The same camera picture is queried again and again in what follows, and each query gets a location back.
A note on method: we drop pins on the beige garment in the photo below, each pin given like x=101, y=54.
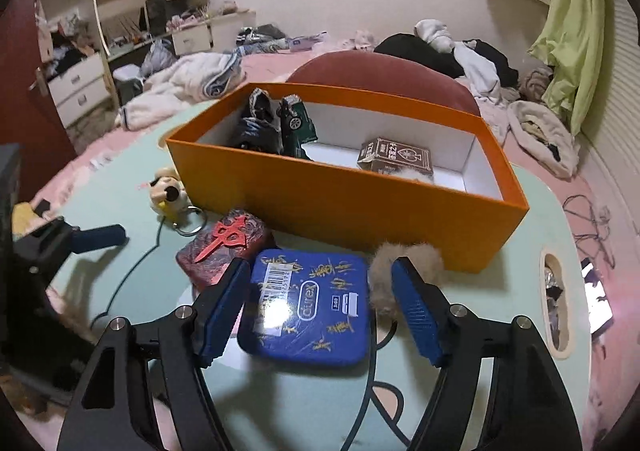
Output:
x=540, y=131

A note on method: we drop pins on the light green hanging garment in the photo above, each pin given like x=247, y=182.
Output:
x=575, y=31

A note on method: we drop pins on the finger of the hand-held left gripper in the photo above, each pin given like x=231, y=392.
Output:
x=100, y=237

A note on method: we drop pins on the brown fuzzy garment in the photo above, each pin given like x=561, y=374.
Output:
x=535, y=83

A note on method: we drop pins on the red-brown wooden door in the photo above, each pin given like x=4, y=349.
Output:
x=25, y=106

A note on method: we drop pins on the crumpled foil wrappers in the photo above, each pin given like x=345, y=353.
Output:
x=555, y=301

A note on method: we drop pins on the black lace-trimmed cloth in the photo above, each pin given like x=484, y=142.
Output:
x=255, y=131

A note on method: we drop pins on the grey plastic bag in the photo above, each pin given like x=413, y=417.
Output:
x=157, y=56

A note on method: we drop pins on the mint cartoon print desktop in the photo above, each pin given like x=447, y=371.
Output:
x=300, y=396

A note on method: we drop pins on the white fleece blanket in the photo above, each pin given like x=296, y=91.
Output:
x=175, y=81

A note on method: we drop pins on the white drawer cabinet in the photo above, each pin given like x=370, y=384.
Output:
x=75, y=86

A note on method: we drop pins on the black white striped garment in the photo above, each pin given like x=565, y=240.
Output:
x=260, y=33

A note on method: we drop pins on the dark red marbled block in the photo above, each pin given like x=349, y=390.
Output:
x=252, y=231

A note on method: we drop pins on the pale floral garment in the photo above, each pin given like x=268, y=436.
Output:
x=360, y=38

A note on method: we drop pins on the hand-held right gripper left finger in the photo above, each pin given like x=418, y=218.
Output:
x=225, y=311

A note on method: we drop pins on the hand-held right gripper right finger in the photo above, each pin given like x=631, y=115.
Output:
x=415, y=311

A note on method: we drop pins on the brown card box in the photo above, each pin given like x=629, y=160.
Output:
x=395, y=156

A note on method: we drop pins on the orange cardboard box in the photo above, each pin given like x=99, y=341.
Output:
x=325, y=201

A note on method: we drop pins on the lilac packet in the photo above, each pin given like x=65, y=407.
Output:
x=305, y=42

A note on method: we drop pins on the blue metal tin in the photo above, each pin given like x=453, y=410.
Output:
x=310, y=331

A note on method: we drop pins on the green toy car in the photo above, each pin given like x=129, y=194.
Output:
x=300, y=126

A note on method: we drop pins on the white desk with drawers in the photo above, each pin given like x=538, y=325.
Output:
x=192, y=38

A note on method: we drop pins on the brown fur pompom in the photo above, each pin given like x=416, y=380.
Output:
x=380, y=276

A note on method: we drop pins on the maroon cushion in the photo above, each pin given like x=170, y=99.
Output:
x=380, y=73

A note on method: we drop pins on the smartphone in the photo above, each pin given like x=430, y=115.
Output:
x=597, y=301

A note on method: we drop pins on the pink printed bed sheet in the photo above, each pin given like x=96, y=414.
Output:
x=550, y=187

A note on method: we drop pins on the white slatted closet door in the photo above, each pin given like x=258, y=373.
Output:
x=620, y=106

